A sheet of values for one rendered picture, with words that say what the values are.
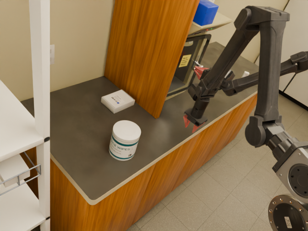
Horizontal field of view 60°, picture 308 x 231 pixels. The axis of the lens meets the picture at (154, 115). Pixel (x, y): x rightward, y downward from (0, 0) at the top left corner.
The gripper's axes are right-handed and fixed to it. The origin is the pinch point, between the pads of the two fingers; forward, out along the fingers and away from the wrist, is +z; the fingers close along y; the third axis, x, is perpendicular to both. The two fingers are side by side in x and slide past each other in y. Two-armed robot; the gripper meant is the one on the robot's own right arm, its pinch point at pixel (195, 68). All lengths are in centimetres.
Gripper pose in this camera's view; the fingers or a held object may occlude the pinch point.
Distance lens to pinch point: 165.1
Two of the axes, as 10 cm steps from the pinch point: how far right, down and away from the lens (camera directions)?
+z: -7.0, -5.8, 4.1
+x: -6.7, 3.4, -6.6
